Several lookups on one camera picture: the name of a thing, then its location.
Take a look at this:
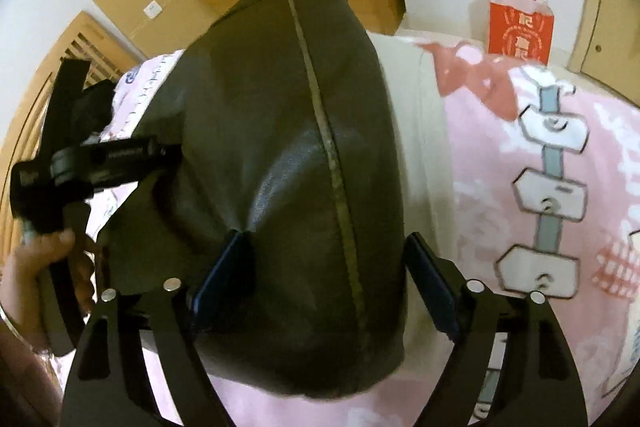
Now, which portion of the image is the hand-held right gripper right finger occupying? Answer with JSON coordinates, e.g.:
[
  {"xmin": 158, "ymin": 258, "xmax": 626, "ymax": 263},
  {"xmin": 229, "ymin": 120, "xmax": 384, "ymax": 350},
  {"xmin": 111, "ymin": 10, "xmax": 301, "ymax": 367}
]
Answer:
[{"xmin": 402, "ymin": 232, "xmax": 590, "ymax": 427}]

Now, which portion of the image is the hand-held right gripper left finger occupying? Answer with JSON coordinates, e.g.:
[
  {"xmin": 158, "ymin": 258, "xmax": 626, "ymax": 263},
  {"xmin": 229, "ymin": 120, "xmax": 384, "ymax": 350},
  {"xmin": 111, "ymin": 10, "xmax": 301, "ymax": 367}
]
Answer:
[{"xmin": 60, "ymin": 229, "xmax": 258, "ymax": 427}]

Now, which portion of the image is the dark leather jacket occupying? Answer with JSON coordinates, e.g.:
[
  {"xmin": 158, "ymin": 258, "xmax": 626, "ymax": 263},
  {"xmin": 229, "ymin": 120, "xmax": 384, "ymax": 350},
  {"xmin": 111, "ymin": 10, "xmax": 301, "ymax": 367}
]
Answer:
[{"xmin": 97, "ymin": 0, "xmax": 408, "ymax": 400}]

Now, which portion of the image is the person's left forearm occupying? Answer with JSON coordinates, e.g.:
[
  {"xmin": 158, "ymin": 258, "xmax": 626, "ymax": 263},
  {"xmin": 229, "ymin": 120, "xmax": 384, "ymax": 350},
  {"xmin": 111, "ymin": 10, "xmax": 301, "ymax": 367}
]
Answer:
[{"xmin": 0, "ymin": 312, "xmax": 66, "ymax": 427}]

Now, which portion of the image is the person's left hand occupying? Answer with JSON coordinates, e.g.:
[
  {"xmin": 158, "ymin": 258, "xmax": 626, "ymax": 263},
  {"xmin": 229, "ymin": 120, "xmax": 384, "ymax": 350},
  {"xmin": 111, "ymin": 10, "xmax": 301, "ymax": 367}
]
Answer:
[{"xmin": 0, "ymin": 227, "xmax": 98, "ymax": 350}]

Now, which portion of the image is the black fur-hooded parka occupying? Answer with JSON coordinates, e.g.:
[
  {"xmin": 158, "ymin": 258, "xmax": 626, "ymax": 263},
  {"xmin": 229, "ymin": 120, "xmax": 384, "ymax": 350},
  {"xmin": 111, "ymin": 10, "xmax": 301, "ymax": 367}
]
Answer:
[{"xmin": 75, "ymin": 81, "xmax": 117, "ymax": 140}]

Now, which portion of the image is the wooden slatted headboard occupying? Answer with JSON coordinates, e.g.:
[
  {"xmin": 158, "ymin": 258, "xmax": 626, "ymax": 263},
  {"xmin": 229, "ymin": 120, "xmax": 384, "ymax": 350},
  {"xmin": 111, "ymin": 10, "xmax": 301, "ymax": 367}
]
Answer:
[{"xmin": 0, "ymin": 11, "xmax": 148, "ymax": 258}]

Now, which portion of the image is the pink printed blanket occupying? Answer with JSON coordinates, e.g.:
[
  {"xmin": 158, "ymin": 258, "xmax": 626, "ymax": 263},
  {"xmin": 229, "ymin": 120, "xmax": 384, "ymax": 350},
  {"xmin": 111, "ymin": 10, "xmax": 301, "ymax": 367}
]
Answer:
[{"xmin": 82, "ymin": 38, "xmax": 640, "ymax": 427}]

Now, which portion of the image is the beige bed sheet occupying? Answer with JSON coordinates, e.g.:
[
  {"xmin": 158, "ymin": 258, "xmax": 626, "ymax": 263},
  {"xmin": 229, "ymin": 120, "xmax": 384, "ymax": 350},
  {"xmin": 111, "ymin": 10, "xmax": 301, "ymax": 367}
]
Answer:
[{"xmin": 367, "ymin": 32, "xmax": 461, "ymax": 358}]

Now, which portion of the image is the red gift bag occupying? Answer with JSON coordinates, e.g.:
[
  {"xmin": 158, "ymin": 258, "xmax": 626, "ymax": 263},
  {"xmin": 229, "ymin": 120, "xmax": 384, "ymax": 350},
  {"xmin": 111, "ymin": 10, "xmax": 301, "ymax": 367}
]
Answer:
[{"xmin": 487, "ymin": 0, "xmax": 556, "ymax": 65}]

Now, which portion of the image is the wooden door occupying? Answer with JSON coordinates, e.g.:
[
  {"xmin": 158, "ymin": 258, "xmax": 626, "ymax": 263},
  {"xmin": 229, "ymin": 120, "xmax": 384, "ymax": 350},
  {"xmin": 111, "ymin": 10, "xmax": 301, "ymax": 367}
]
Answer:
[{"xmin": 570, "ymin": 0, "xmax": 640, "ymax": 98}]

